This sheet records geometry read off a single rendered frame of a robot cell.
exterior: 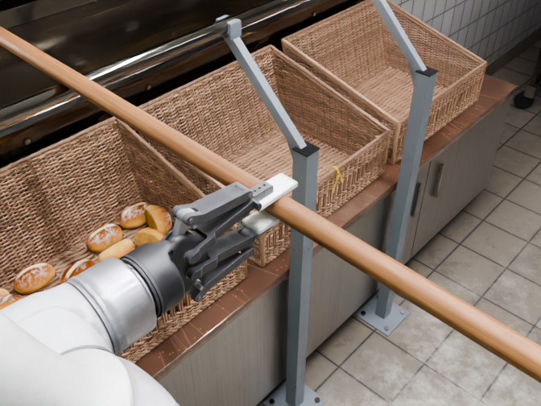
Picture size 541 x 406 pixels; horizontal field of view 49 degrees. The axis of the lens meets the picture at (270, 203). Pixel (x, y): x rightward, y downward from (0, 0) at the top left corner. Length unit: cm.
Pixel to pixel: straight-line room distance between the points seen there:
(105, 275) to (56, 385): 21
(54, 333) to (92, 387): 13
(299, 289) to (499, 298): 105
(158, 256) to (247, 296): 83
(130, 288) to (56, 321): 8
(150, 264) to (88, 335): 10
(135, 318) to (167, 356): 75
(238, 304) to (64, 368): 102
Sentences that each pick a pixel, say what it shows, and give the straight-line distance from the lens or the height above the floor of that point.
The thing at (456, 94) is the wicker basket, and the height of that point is 68.
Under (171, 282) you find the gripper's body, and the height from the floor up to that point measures 120.
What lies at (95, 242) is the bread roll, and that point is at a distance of 156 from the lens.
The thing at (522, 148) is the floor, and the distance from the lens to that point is 320.
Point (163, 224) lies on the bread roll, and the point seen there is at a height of 64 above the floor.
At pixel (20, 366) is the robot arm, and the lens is 40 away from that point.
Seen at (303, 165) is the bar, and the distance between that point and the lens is 125.
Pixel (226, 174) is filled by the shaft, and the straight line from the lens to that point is 77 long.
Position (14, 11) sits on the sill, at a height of 117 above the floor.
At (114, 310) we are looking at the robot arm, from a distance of 59.
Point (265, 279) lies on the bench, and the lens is 147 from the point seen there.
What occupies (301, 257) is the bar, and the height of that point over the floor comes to 66.
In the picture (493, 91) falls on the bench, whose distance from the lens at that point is 238.
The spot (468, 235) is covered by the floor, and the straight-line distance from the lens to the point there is 258.
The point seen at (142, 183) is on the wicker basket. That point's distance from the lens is 165.
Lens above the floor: 165
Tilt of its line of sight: 39 degrees down
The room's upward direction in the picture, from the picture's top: straight up
